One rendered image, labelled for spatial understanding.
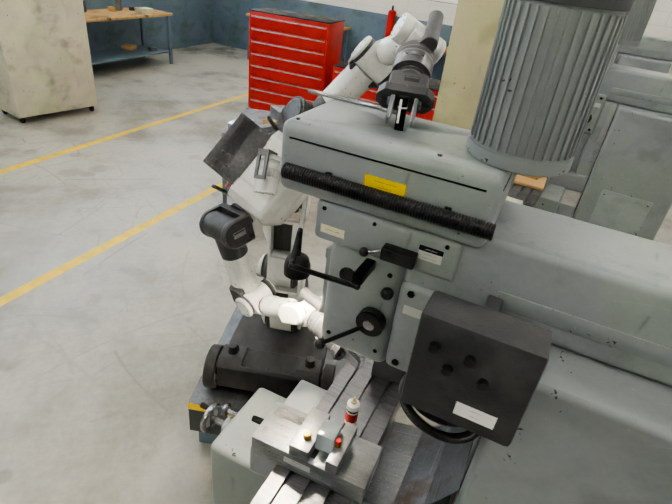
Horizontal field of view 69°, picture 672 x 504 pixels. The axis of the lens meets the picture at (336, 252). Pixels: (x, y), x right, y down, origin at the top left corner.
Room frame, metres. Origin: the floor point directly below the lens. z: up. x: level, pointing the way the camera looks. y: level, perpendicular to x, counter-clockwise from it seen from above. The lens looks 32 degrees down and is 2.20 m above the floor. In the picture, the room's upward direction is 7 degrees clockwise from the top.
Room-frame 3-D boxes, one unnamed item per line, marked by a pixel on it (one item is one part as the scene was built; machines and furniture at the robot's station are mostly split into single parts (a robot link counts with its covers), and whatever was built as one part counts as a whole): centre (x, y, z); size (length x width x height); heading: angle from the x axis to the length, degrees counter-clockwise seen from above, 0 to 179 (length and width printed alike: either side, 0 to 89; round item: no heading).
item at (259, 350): (1.87, 0.21, 0.59); 0.64 x 0.52 x 0.33; 176
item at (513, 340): (0.63, -0.25, 1.62); 0.20 x 0.09 x 0.21; 68
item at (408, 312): (0.98, -0.28, 1.47); 0.24 x 0.19 x 0.26; 158
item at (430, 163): (1.05, -0.11, 1.81); 0.47 x 0.26 x 0.16; 68
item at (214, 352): (1.64, 0.49, 0.50); 0.20 x 0.05 x 0.20; 176
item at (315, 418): (0.93, 0.01, 1.02); 0.15 x 0.06 x 0.04; 160
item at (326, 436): (0.91, -0.04, 1.04); 0.06 x 0.05 x 0.06; 160
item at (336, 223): (1.03, -0.14, 1.68); 0.34 x 0.24 x 0.10; 68
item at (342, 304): (1.05, -0.11, 1.47); 0.21 x 0.19 x 0.32; 158
